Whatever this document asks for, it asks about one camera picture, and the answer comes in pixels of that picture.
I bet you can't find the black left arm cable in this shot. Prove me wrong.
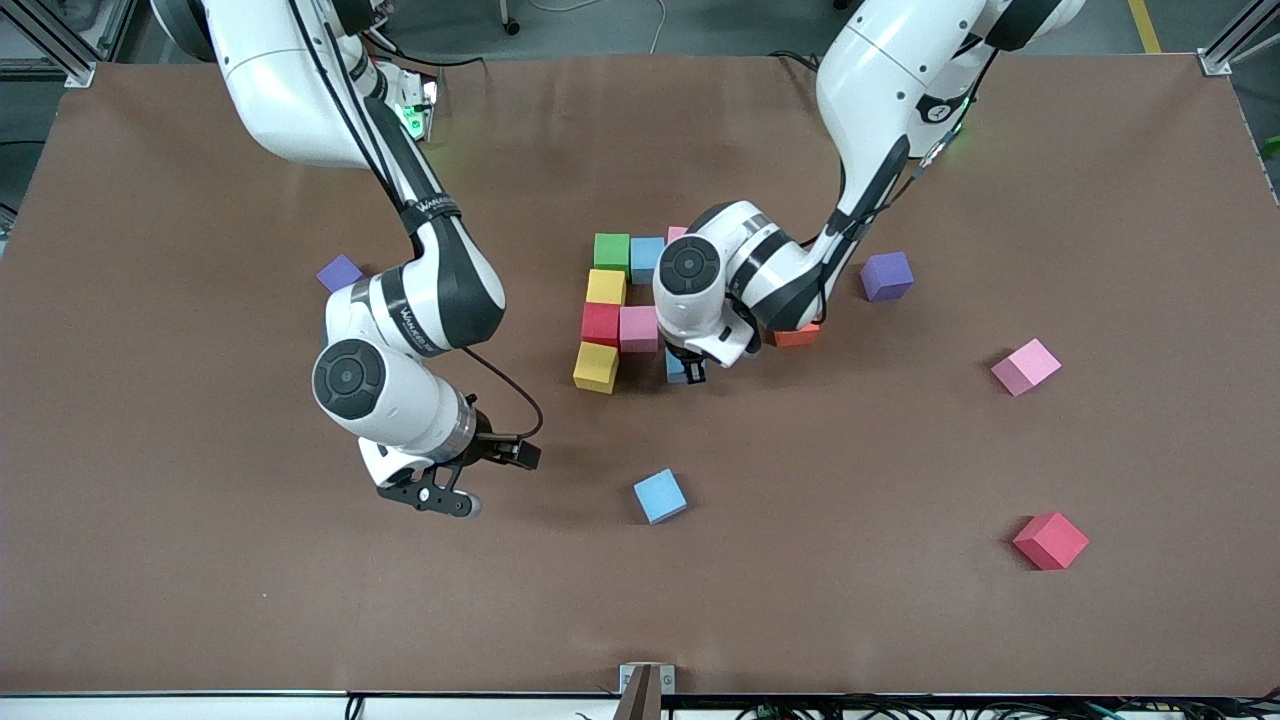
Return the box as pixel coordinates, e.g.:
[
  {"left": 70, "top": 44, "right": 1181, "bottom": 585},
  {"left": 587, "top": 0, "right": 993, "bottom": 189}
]
[{"left": 800, "top": 40, "right": 1001, "bottom": 263}]

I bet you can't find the metal table edge bracket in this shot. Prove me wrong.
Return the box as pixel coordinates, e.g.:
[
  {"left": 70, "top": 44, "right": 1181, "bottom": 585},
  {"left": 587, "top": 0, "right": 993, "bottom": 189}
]
[{"left": 619, "top": 663, "right": 676, "bottom": 720}]

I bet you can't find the white floor cable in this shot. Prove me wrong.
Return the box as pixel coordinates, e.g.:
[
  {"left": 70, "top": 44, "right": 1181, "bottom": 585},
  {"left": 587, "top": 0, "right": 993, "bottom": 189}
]
[{"left": 530, "top": 0, "right": 669, "bottom": 56}]

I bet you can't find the purple foam cube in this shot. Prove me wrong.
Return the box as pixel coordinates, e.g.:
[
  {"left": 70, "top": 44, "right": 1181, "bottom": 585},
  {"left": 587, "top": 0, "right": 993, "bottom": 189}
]
[
  {"left": 316, "top": 254, "right": 366, "bottom": 294},
  {"left": 860, "top": 251, "right": 915, "bottom": 303}
]

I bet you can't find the aluminium frame post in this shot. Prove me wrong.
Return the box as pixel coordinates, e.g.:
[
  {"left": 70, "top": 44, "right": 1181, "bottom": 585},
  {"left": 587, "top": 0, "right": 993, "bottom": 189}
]
[
  {"left": 0, "top": 0, "right": 136, "bottom": 89},
  {"left": 1197, "top": 0, "right": 1280, "bottom": 77}
]

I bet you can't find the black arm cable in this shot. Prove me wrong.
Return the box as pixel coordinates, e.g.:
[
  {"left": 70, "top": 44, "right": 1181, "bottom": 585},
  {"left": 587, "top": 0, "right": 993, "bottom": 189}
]
[
  {"left": 800, "top": 40, "right": 1001, "bottom": 263},
  {"left": 285, "top": 0, "right": 546, "bottom": 443}
]

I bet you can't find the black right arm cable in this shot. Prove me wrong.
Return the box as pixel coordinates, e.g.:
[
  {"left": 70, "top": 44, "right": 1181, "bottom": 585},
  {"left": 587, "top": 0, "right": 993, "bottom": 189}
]
[{"left": 285, "top": 0, "right": 546, "bottom": 443}]

